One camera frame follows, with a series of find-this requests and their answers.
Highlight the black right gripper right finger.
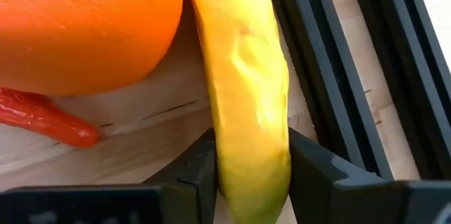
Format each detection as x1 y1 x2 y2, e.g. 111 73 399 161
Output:
288 127 451 224

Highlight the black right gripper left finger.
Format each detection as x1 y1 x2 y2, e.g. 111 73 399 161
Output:
0 127 218 224

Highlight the red chili pepper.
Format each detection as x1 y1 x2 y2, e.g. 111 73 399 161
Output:
0 86 101 149

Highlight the yellow banana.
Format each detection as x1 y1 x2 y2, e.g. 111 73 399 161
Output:
183 0 292 224

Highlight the round orange fruit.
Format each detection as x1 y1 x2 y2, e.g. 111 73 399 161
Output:
0 0 185 97

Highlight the black aluminium table frame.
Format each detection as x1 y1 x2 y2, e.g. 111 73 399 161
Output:
263 0 451 182

